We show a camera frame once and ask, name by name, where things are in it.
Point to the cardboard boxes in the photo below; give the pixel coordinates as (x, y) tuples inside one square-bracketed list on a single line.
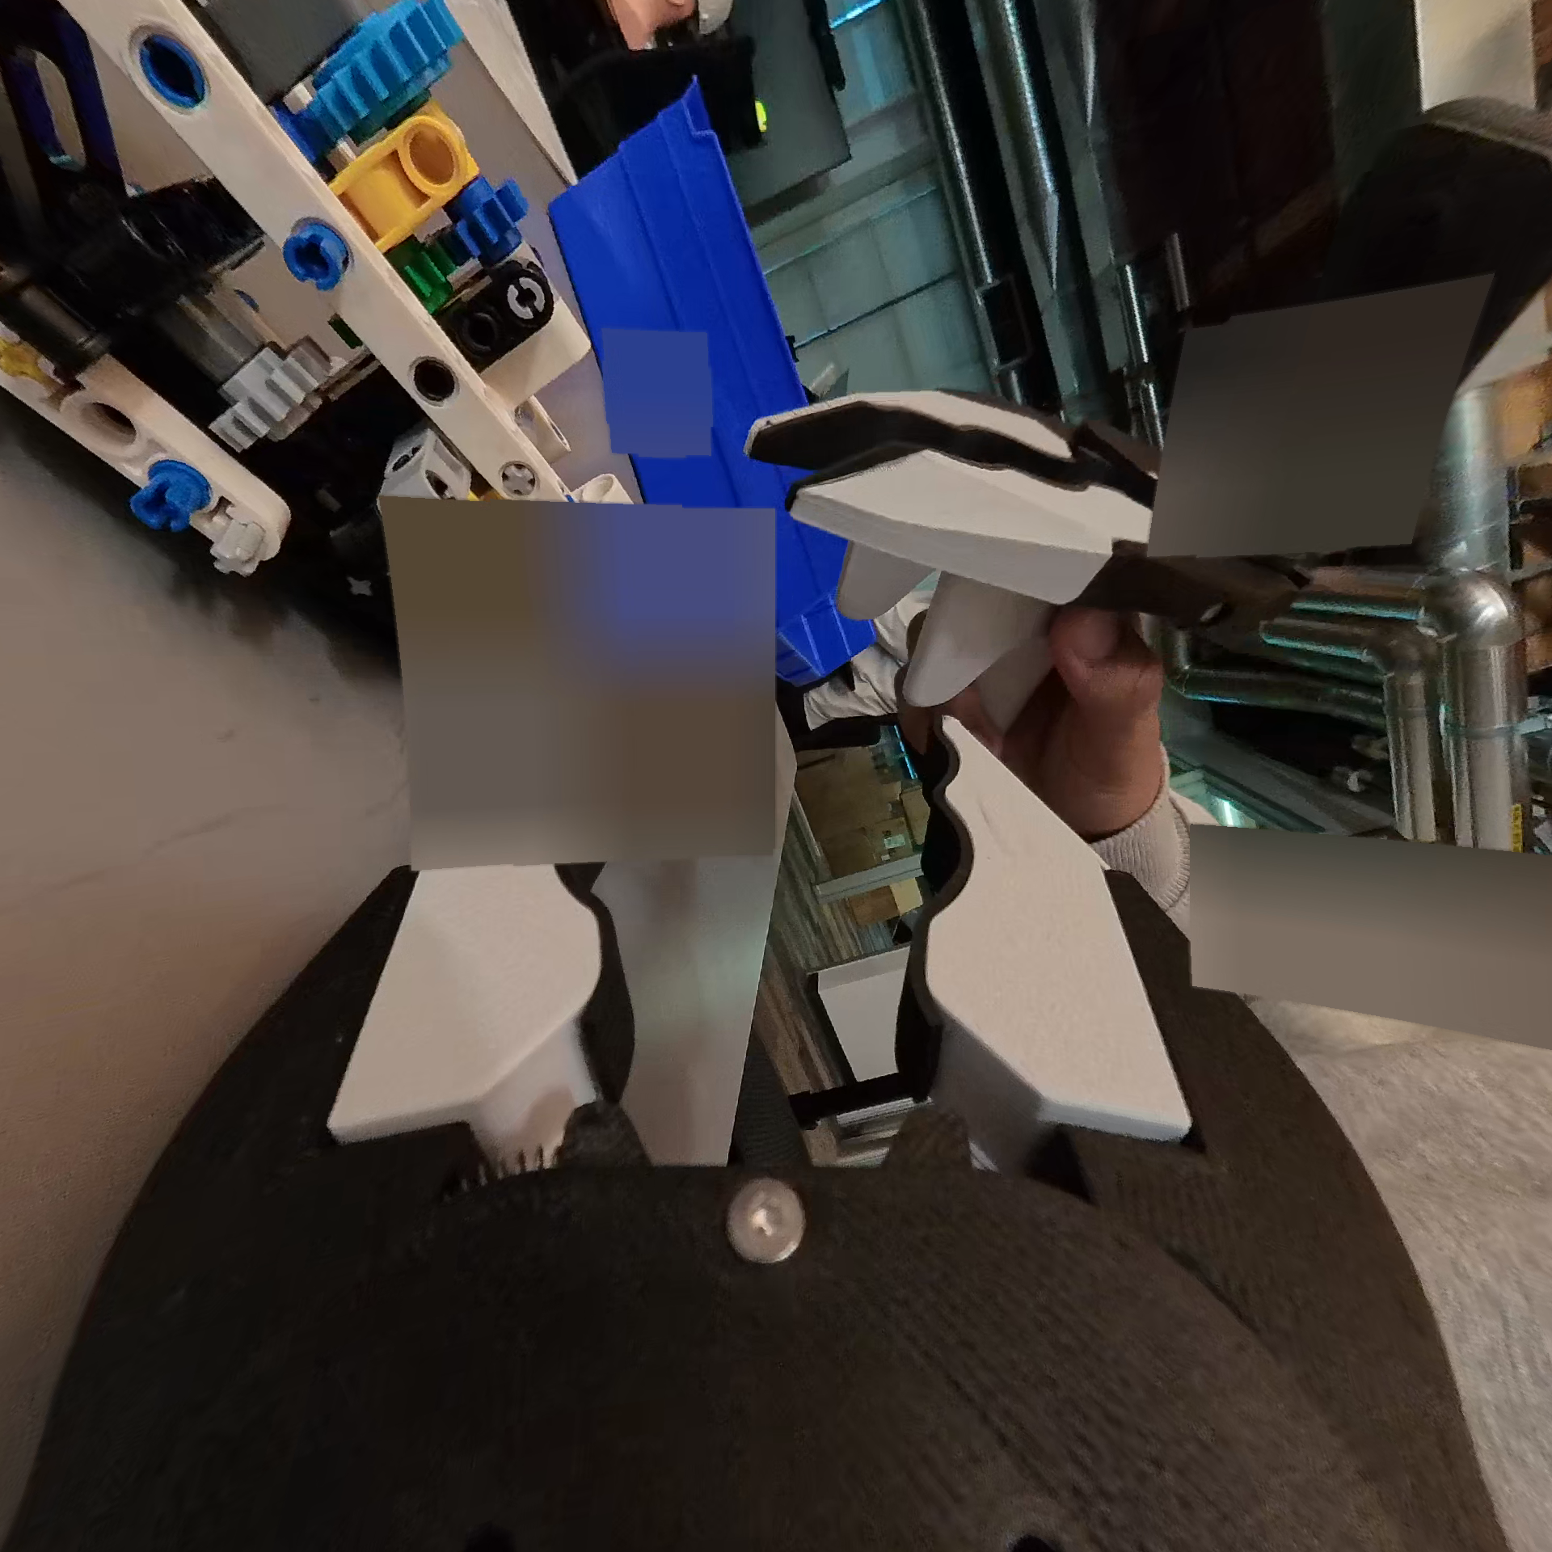
[(862, 800)]

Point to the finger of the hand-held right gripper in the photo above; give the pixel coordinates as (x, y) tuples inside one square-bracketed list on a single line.
[(946, 412), (971, 522)]

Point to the person's right hand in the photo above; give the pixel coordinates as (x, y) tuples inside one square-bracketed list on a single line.
[(1105, 728)]

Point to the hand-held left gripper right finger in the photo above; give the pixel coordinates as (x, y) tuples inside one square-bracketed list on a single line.
[(1043, 982)]

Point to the silver ventilation duct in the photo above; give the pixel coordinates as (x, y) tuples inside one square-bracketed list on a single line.
[(1485, 679)]

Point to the lego helicopter model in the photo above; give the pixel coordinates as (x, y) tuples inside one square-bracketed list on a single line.
[(370, 319)]

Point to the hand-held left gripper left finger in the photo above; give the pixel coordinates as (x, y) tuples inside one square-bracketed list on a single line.
[(474, 1007)]

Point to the blue plastic bin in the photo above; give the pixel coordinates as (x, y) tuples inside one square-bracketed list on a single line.
[(703, 243)]

